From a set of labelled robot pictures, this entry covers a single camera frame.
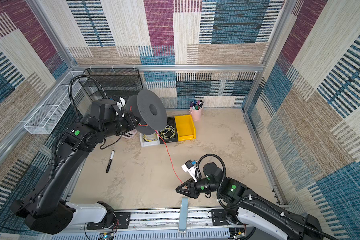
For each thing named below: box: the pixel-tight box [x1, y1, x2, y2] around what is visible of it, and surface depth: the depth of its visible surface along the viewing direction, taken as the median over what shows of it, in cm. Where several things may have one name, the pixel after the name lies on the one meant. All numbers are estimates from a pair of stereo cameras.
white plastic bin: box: [139, 130, 160, 148], surface depth 99 cm
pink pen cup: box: [188, 107, 204, 121], surface depth 111 cm
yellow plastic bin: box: [174, 114, 196, 142], surface depth 107 cm
